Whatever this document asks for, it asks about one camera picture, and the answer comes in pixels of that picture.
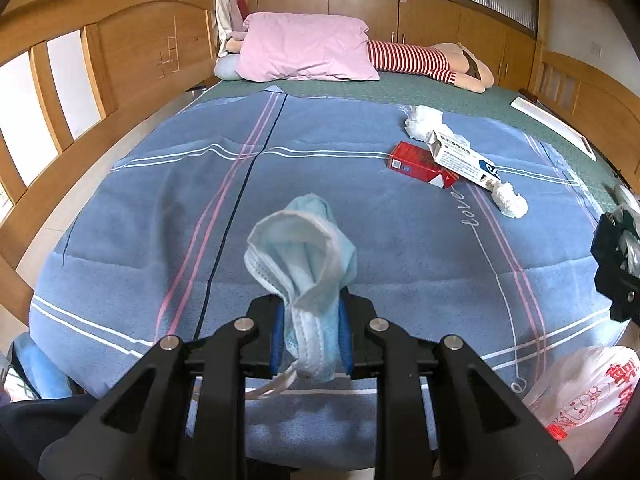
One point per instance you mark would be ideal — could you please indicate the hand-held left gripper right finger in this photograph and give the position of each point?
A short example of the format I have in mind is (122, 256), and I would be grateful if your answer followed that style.
(343, 345)

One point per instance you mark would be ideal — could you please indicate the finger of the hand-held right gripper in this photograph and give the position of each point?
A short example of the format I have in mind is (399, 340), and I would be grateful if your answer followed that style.
(620, 290)
(607, 240)

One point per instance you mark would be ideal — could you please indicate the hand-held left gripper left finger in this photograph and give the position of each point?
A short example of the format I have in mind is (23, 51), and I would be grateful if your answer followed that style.
(276, 360)

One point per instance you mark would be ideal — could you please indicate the blue face mask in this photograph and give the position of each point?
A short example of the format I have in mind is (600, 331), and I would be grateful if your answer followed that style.
(310, 280)

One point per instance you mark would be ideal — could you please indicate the white plastic bag red print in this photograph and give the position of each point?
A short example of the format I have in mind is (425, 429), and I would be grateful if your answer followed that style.
(585, 390)

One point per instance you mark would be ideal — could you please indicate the crumpled white tissue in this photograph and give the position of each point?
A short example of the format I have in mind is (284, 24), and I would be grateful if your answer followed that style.
(510, 202)
(422, 122)

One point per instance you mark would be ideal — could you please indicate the white flat board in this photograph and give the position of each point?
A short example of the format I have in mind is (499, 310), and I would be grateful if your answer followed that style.
(550, 122)

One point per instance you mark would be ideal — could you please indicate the blue striped blanket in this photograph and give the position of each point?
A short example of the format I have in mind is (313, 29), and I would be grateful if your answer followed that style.
(350, 210)

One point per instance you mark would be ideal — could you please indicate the wooden footboard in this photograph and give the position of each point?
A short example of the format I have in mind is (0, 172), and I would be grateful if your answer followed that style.
(590, 95)

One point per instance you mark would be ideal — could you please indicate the white and blue medicine box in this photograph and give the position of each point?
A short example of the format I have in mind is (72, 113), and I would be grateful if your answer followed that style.
(462, 160)

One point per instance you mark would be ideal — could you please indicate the red cardboard box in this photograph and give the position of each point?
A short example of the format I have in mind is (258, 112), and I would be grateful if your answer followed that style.
(412, 162)

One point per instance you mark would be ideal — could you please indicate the blue cloth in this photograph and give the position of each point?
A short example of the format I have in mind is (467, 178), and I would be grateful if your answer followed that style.
(40, 370)

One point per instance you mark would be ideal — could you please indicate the person's leg dark pants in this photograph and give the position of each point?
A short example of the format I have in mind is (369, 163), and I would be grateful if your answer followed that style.
(30, 430)

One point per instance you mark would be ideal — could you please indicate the red striped stuffed doll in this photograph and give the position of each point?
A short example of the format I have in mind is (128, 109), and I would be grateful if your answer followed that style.
(410, 57)

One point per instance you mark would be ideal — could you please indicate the light blue cushion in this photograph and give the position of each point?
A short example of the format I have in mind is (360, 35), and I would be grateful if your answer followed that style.
(227, 67)

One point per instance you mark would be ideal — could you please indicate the pink pillow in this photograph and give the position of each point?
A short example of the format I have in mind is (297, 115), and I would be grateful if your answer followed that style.
(305, 45)

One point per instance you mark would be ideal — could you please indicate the wooden headboard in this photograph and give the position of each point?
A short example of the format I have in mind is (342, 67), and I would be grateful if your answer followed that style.
(125, 50)

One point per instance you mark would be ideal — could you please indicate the pile of clothes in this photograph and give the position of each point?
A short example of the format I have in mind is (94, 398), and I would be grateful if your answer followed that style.
(227, 15)

